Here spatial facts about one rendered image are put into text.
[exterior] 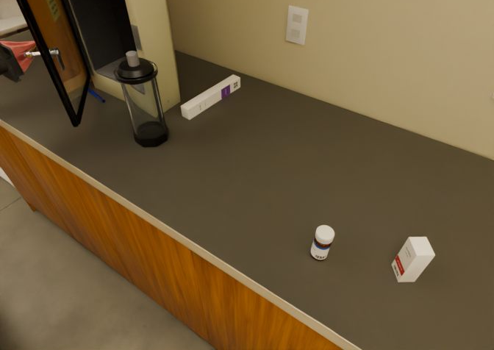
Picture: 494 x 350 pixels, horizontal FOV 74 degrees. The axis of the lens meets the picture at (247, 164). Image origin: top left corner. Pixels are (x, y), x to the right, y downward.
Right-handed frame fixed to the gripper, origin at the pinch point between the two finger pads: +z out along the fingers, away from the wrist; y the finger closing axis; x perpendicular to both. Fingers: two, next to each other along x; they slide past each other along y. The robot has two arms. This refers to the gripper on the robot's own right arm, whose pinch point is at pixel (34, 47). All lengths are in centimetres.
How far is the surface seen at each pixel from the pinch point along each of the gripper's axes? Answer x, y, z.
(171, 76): -19.3, -15.8, 27.5
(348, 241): -89, -27, 9
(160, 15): -19.5, 3.1, 27.6
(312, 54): -52, -14, 62
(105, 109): -1.9, -26.0, 11.3
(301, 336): -88, -45, -9
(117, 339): -16, -119, -31
